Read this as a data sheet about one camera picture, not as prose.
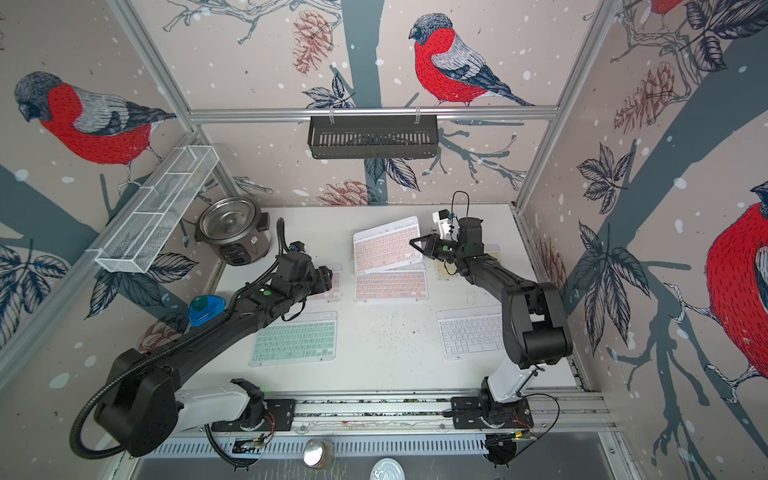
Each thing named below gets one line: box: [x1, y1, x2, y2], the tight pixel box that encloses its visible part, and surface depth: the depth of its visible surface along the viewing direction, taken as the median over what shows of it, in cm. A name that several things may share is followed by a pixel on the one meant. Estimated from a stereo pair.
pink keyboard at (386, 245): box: [353, 216, 423, 273], surface depth 94 cm
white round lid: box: [370, 457, 406, 480], surface depth 63 cm
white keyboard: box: [436, 305, 505, 361], surface depth 89 cm
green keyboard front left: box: [248, 311, 338, 367], surface depth 87 cm
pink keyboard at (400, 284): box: [354, 263, 429, 303], surface depth 99 cm
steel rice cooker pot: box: [194, 196, 272, 266], surface depth 98 cm
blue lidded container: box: [188, 294, 227, 327], surface depth 85 cm
